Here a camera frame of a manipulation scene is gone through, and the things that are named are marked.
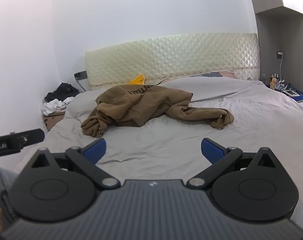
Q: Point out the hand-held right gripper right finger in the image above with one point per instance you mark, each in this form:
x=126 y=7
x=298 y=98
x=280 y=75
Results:
x=211 y=150

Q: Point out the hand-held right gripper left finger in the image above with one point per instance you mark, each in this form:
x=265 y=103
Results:
x=97 y=149

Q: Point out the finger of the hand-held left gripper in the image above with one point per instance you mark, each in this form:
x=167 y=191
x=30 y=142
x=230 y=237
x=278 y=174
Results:
x=34 y=135

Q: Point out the brown sweatshirt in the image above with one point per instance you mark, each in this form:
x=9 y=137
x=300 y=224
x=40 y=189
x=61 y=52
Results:
x=141 y=105

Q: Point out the white clothes pile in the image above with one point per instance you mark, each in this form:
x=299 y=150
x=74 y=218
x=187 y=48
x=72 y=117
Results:
x=52 y=105

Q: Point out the black clothes pile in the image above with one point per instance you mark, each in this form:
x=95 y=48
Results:
x=64 y=90

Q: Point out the cardboard box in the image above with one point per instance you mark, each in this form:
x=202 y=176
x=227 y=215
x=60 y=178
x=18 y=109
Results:
x=52 y=122

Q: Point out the bed with grey sheet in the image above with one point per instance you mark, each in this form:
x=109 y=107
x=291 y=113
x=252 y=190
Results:
x=166 y=140

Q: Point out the printed pillow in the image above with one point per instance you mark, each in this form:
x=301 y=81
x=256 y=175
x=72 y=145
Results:
x=216 y=74

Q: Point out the yellow cloth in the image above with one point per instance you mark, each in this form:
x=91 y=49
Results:
x=137 y=80

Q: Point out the dark green bottle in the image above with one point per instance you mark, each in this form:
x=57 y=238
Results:
x=264 y=78

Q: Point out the orange bottle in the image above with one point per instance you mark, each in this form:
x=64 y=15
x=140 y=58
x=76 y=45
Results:
x=272 y=83

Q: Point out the cluster of small cosmetic bottles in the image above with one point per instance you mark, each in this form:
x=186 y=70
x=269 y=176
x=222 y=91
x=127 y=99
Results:
x=276 y=76

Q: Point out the white tray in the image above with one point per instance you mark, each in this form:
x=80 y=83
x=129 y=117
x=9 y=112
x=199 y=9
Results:
x=291 y=92

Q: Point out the blue nightstand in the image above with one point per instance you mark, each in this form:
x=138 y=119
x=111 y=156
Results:
x=300 y=96

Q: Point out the cream quilted headboard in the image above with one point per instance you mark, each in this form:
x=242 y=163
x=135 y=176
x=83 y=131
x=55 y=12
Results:
x=166 y=55

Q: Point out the grey wardrobe panel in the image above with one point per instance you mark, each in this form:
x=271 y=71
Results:
x=269 y=35

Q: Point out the black wall socket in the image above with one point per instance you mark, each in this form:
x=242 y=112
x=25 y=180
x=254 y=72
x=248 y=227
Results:
x=81 y=75

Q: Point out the white wall charger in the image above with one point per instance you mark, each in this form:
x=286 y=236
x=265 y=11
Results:
x=280 y=54

